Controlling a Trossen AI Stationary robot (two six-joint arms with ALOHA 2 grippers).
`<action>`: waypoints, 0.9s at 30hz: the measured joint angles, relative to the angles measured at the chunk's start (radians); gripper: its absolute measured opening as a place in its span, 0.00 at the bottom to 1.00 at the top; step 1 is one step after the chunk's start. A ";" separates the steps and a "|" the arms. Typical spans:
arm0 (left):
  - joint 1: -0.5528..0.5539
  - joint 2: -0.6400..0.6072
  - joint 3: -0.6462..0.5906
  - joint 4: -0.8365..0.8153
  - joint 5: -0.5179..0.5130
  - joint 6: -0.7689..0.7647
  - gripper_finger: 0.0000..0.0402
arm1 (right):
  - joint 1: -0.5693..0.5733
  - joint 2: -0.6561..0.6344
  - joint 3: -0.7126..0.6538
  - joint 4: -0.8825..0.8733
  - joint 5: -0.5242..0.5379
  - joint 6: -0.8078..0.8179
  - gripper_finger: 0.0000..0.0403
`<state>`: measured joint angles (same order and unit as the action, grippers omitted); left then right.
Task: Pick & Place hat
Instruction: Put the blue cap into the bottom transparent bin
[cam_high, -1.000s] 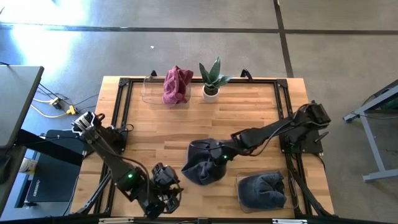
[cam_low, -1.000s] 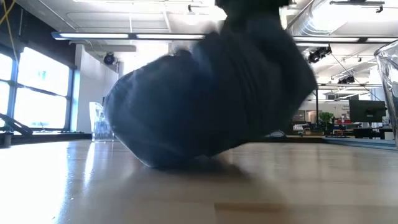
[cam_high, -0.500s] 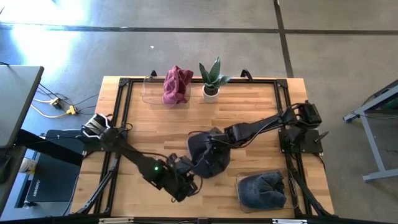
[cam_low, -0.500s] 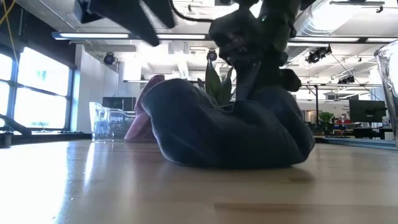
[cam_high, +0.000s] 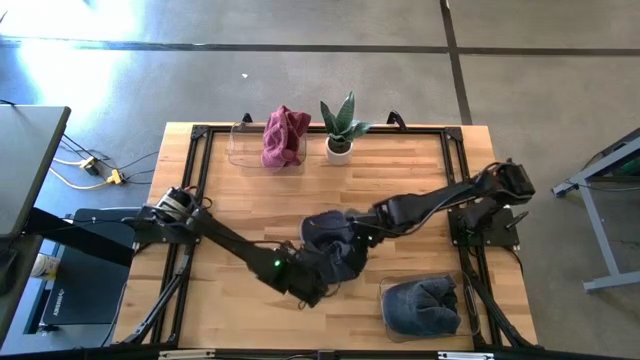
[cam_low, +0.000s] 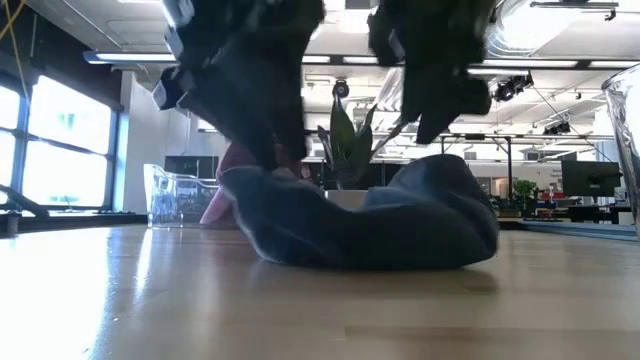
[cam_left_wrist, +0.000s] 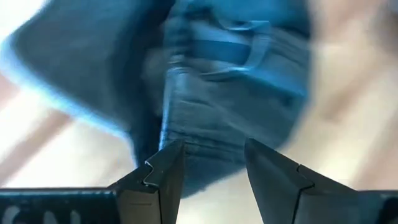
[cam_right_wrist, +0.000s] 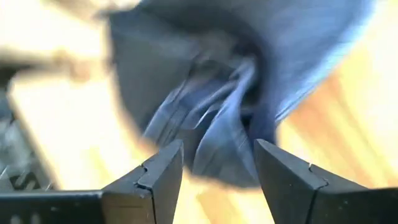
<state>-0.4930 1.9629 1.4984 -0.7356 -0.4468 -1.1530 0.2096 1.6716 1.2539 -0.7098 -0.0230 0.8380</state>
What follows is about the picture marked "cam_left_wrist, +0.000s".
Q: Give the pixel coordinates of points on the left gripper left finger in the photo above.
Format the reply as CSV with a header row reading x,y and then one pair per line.
x,y
155,189

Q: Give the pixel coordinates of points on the blue denim baseball cap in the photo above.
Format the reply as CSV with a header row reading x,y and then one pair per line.
x,y
202,93

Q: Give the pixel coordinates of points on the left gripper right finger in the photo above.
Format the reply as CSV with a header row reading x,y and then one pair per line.
x,y
289,196

